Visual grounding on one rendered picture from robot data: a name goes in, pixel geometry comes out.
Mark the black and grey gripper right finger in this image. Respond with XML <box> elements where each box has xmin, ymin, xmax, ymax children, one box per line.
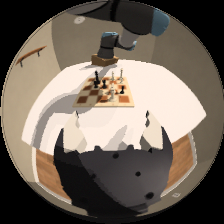
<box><xmin>139</xmin><ymin>110</ymin><xmax>173</xmax><ymax>182</ymax></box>

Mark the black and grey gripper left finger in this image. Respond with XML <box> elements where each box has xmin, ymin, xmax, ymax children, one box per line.
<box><xmin>53</xmin><ymin>111</ymin><xmax>87</xmax><ymax>187</ymax></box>

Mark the brown and tan chessboard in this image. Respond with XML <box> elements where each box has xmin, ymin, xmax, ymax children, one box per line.
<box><xmin>72</xmin><ymin>76</ymin><xmax>135</xmax><ymax>108</ymax></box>

